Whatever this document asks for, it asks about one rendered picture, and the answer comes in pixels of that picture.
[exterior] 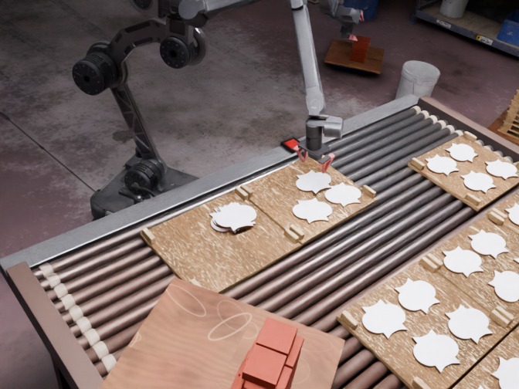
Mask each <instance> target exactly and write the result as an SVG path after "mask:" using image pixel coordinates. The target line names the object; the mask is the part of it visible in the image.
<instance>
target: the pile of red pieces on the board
mask: <svg viewBox="0 0 519 389"><path fill-rule="evenodd" d="M296 334H297V327H295V326H291V325H289V324H286V323H282V322H280V321H278V320H274V319H271V318H269V317H267V318H266V321H265V323H264V325H263V328H262V329H261V330H260V332H259V335H258V337H257V338H256V340H254V343H253V345H252V347H251V349H250V350H248V352H247V354H246V357H245V359H244V360H243V362H242V363H241V366H240V368H239V370H238V372H237V375H236V377H235V379H234V381H233V383H232V386H231V388H230V389H291V386H292V385H291V384H292V382H293V377H294V374H295V371H296V369H297V362H298V360H299V357H300V352H301V351H300V350H301V347H302V346H303V343H304V337H300V336H298V335H296Z"/></svg>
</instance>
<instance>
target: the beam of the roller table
mask: <svg viewBox="0 0 519 389"><path fill-rule="evenodd" d="M418 100H419V98H418V97H416V96H414V95H412V94H409V95H407V96H404V97H401V98H399V99H397V100H393V101H392V102H389V103H386V104H384V105H381V106H380V107H376V108H374V109H372V110H369V111H366V112H364V113H361V114H359V115H357V116H355V117H352V118H349V119H347V120H344V126H343V134H342V138H343V137H346V136H348V135H350V134H353V133H355V132H357V131H360V130H362V129H365V128H366V127H370V126H371V125H373V124H376V123H379V122H381V121H383V120H386V119H388V118H390V117H393V116H395V115H397V114H399V113H402V112H404V111H407V110H409V109H410V108H412V107H414V106H416V105H417V103H418ZM336 140H339V138H332V137H324V135H323V129H322V143H323V144H326V145H327V144H329V143H332V142H334V141H336ZM296 157H299V156H298V155H297V153H294V154H292V153H290V152H289V151H288V150H287V149H285V148H284V147H282V146H280V147H277V148H274V149H272V150H270V151H267V152H265V153H262V154H259V155H257V156H255V157H251V158H250V159H247V160H245V161H242V162H239V163H238V164H234V165H232V166H230V167H227V168H225V169H222V170H221V171H217V172H215V173H213V174H210V175H207V176H205V177H203V178H199V179H198V180H195V181H192V182H190V183H187V184H184V185H182V186H180V187H178V188H175V189H172V190H170V191H167V192H165V193H163V194H160V195H158V196H155V197H153V198H150V199H148V200H146V201H143V202H140V203H138V204H135V205H132V206H130V207H128V208H125V209H123V210H120V211H117V212H115V213H113V214H111V215H108V216H105V217H103V218H100V219H97V220H96V221H93V222H91V223H88V224H86V225H83V226H80V227H79V228H75V229H73V230H71V231H68V232H65V233H63V234H61V235H57V236H56V237H53V238H50V239H48V240H45V241H44V242H40V243H38V244H36V245H33V246H30V247H28V248H26V249H23V250H21V251H19V252H16V253H13V254H11V255H8V256H6V257H4V258H1V259H0V271H1V273H2V275H3V276H4V278H5V280H6V282H7V283H8V285H9V287H10V288H11V286H10V284H9V280H8V276H7V273H6V269H7V268H10V267H12V266H15V265H18V264H19V263H21V262H26V263H27V264H28V266H29V268H30V269H31V270H33V269H37V268H39V266H40V265H43V264H45V263H47V262H48V263H50V262H53V261H55V260H57V259H60V258H62V257H64V256H66V255H69V254H71V253H74V252H76V251H79V250H81V249H84V248H86V247H87V246H90V245H92V244H95V243H97V242H100V241H102V240H104V239H106V238H109V237H111V236H113V235H116V234H118V233H120V232H123V231H126V230H128V229H129V228H133V227H134V226H137V225H139V224H142V223H144V222H147V221H149V220H151V219H153V218H156V217H158V216H160V215H163V214H165V213H167V212H170V211H172V210H175V209H176V208H180V207H181V206H183V205H186V204H189V203H191V202H193V201H196V200H198V199H200V198H203V197H205V196H207V195H210V194H212V193H214V192H217V191H219V190H222V189H223V188H227V187H228V186H230V185H233V184H235V183H238V182H240V181H243V180H245V179H247V178H250V177H252V176H254V175H256V174H259V173H261V172H264V171H266V170H269V169H270V168H272V167H276V166H277V165H280V164H282V163H285V162H287V161H290V160H292V159H294V158H296Z"/></svg>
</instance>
